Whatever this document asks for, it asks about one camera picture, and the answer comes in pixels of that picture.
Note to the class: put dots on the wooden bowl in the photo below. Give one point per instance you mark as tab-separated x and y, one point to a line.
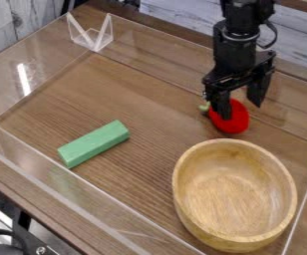
234	194

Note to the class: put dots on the black table leg bracket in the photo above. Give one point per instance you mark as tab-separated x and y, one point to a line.
32	245

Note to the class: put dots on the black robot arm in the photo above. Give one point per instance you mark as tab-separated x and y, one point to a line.
244	16

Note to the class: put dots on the clear acrylic tray wall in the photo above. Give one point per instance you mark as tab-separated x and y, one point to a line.
94	68

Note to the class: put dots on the green rectangular block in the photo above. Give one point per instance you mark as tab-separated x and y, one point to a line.
93	143

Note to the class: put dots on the red plush strawberry toy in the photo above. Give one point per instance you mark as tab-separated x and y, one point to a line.
238	122

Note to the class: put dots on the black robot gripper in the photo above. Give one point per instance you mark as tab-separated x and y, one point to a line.
240	66

